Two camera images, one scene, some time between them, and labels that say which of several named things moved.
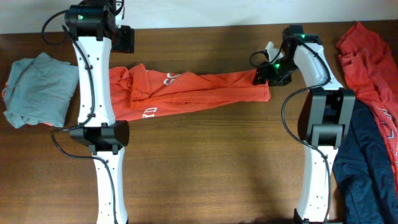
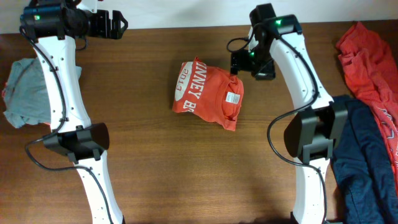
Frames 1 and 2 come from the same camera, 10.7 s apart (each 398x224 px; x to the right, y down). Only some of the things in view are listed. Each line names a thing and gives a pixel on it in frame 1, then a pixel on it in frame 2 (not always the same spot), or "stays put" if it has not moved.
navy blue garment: (363, 168) stays put
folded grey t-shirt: (38, 90) stays put
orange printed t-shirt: (137, 92) to (209, 93)
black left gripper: (128, 43) to (104, 32)
